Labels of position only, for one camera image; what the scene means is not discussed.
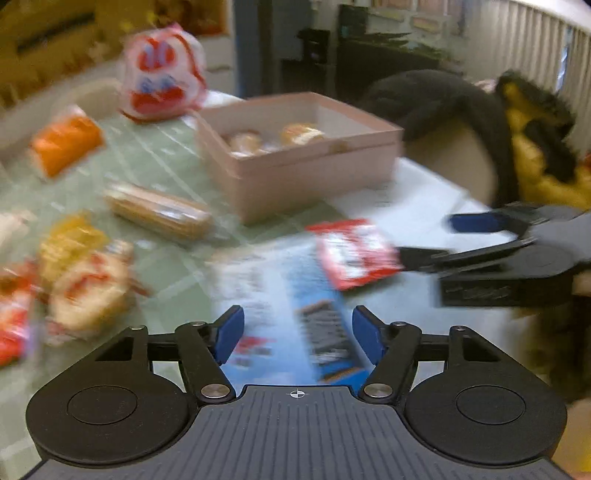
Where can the clear red print bread pack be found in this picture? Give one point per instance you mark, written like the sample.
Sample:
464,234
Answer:
92,293

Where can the black yellow jacket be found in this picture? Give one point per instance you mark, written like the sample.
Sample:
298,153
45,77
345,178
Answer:
540,152

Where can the golden snack packet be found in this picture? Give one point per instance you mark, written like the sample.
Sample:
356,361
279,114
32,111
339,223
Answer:
69,240

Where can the long biscuit pack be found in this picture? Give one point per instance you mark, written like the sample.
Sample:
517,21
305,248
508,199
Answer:
157,212

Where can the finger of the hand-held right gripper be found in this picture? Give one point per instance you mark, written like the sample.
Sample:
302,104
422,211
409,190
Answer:
475,224
425,258

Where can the yellow wooden shelf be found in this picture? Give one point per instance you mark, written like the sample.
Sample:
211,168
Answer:
69,41

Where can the black speaker box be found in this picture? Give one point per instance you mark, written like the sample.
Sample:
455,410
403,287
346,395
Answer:
314,44

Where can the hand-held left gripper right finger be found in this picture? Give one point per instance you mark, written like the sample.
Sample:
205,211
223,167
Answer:
367,333

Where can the red white snack packet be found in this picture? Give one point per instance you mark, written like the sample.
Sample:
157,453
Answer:
355,256

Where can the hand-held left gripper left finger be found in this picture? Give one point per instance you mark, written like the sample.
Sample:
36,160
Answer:
229,332

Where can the black cabinet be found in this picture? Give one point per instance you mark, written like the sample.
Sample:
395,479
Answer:
383,64

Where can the round bread snack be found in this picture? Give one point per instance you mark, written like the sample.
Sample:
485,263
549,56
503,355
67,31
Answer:
301,134
244,141

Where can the orange tissue pack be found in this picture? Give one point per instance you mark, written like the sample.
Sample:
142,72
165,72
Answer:
64,143

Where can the white pleated curtain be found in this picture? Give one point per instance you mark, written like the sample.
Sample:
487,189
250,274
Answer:
531,37

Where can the blue printed leaflet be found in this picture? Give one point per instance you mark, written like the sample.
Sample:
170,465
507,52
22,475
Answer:
277,295

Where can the green checked tablecloth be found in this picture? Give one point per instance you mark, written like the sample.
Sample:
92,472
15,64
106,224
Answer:
152,157

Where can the pink cardboard box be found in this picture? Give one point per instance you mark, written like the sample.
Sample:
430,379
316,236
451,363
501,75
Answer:
304,170

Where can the rabbit face snack bag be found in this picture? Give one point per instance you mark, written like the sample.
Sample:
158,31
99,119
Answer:
161,76

